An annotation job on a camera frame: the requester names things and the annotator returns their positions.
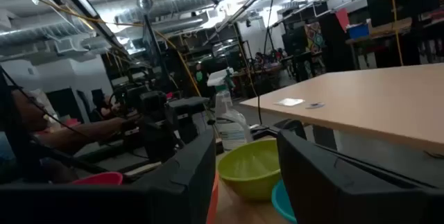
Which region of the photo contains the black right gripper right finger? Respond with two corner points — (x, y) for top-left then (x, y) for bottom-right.
(276, 129), (444, 224)

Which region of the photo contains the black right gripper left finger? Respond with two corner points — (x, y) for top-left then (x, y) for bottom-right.
(0, 127), (216, 224)

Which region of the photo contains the small pinkish red bowl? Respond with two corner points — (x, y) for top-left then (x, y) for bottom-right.
(71, 171), (124, 186)

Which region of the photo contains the teal plastic bowl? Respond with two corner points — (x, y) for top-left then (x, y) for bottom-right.
(271, 178), (298, 224)

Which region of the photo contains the light wooden table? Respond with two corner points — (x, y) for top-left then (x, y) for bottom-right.
(239, 62), (444, 153)

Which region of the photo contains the green plastic bowl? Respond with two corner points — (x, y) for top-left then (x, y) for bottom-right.
(216, 138), (282, 202)

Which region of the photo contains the white paper sheet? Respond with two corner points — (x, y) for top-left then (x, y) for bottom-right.
(273, 97), (306, 107)

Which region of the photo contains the orange plastic bowl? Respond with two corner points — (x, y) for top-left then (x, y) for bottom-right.
(205, 171), (220, 224)

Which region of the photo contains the person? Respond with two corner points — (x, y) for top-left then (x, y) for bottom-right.
(193, 62), (210, 97)
(0, 84), (139, 184)

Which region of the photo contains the clear spray bottle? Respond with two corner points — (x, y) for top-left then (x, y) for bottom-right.
(207, 67), (253, 152)

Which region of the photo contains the blue storage bin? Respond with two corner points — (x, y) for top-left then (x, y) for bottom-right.
(346, 22), (370, 41)

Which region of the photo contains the yellow hanging cable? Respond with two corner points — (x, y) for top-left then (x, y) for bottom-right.
(388, 0), (404, 67)

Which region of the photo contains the silver ventilation duct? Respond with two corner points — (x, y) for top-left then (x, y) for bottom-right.
(114, 0), (230, 26)

